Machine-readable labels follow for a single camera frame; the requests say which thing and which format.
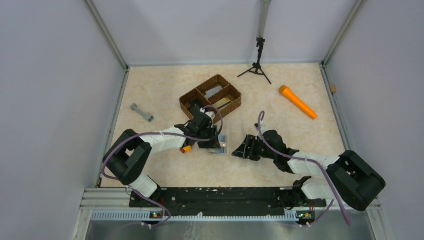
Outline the grey plastic dumbbell toy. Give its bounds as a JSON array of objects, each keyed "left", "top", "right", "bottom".
[{"left": 130, "top": 103, "right": 155, "bottom": 123}]

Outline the grey card in basket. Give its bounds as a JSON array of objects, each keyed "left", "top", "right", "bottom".
[{"left": 204, "top": 85, "right": 223, "bottom": 99}]

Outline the black mini tripod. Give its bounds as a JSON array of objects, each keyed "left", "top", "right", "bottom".
[{"left": 237, "top": 38, "right": 272, "bottom": 85}]

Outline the brown woven basket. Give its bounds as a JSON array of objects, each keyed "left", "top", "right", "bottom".
[{"left": 179, "top": 74, "right": 242, "bottom": 120}]

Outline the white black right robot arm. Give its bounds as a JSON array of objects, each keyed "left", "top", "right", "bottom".
[{"left": 231, "top": 130, "right": 387, "bottom": 212}]

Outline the gold card in basket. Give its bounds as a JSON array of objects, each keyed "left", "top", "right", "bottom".
[{"left": 213, "top": 97, "right": 233, "bottom": 110}]

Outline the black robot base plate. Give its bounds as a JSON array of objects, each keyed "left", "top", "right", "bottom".
[{"left": 129, "top": 186, "right": 327, "bottom": 218}]

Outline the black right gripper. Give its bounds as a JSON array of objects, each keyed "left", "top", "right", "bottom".
[{"left": 232, "top": 134, "right": 277, "bottom": 161}]

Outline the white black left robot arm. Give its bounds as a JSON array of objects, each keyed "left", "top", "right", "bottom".
[{"left": 101, "top": 105, "right": 223, "bottom": 207}]

